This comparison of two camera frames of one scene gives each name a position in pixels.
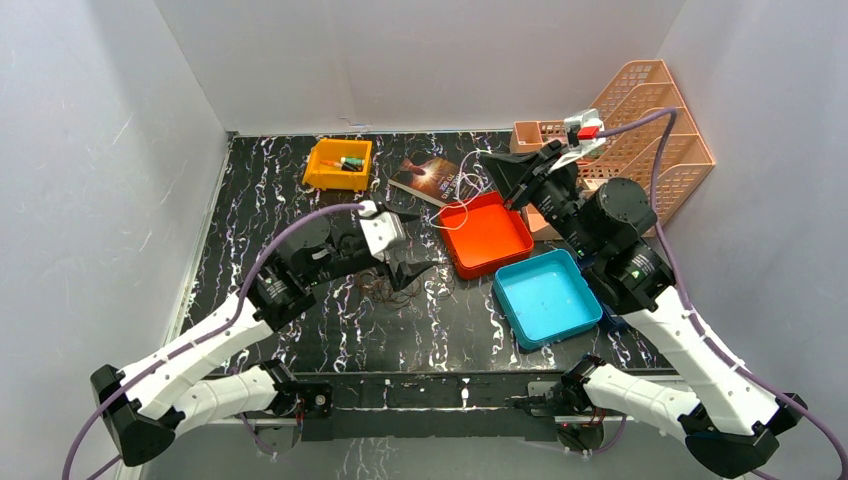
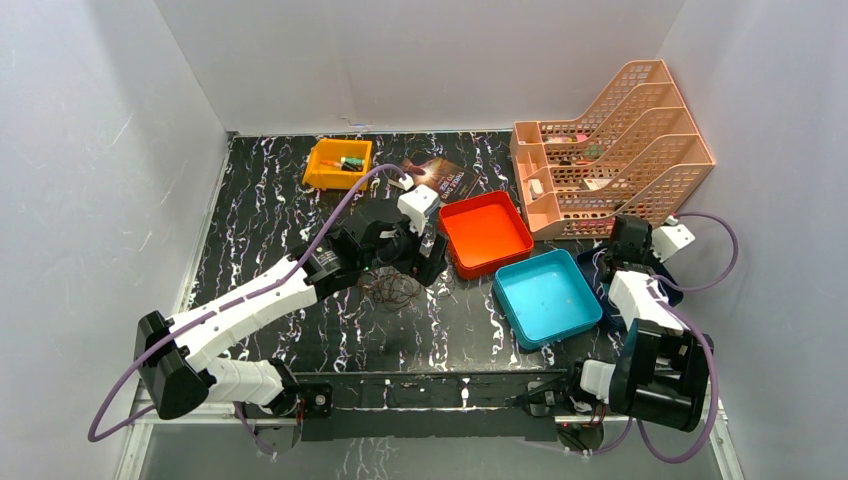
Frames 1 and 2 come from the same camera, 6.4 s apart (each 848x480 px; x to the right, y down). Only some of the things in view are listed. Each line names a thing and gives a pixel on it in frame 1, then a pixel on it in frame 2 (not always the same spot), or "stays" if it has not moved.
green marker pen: x=352 y=160 stays
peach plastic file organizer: x=651 y=139 stays
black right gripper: x=510 y=172 -> x=648 y=249
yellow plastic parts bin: x=339 y=164 stays
